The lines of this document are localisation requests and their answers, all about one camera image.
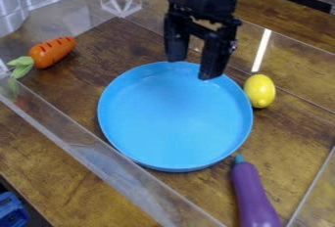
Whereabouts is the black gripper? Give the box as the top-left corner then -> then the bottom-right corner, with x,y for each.
163,0 -> 242,80

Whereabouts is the orange toy carrot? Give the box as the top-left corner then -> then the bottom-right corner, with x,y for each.
7,36 -> 76,79

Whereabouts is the yellow toy lemon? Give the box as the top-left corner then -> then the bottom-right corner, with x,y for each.
243,74 -> 275,109

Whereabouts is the blue round plate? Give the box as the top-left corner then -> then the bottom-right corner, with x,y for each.
96,62 -> 253,172

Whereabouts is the purple toy eggplant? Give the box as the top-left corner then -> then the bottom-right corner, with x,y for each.
230,155 -> 282,227

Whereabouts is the blue plastic box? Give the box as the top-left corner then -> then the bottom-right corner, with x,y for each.
0,192 -> 29,227

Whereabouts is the clear acrylic enclosure wall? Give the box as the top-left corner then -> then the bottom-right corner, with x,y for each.
0,61 -> 226,227

